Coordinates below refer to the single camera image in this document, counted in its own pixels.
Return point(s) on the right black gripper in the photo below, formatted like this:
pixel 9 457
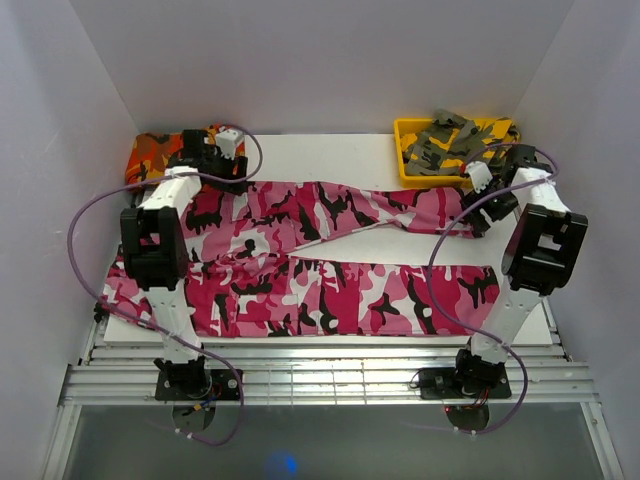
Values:
pixel 479 224

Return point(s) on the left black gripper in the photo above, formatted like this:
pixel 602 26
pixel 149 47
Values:
pixel 242 167

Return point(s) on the pink camouflage trousers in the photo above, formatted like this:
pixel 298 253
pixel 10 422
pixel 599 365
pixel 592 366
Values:
pixel 246 279

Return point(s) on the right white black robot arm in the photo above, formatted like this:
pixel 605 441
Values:
pixel 539 258

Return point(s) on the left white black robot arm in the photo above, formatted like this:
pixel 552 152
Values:
pixel 155 252

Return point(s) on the orange camouflage folded trousers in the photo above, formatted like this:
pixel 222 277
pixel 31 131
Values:
pixel 154 153

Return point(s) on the green yellow camouflage trousers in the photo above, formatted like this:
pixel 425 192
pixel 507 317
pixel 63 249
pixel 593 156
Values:
pixel 441 145

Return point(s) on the yellow plastic bin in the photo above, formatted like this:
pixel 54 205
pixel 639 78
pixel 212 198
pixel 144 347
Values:
pixel 425 182

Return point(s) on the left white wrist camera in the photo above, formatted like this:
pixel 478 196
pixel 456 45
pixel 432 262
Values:
pixel 228 142

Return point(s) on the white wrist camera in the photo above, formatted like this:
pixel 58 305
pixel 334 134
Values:
pixel 479 175
pixel 228 142

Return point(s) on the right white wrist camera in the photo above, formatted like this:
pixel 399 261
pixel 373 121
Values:
pixel 479 175

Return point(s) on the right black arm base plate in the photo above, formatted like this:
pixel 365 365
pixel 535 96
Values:
pixel 442 383

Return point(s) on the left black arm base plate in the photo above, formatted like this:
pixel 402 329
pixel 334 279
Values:
pixel 220 384

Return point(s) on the aluminium rail frame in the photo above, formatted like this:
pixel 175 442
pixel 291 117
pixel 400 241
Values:
pixel 116 369

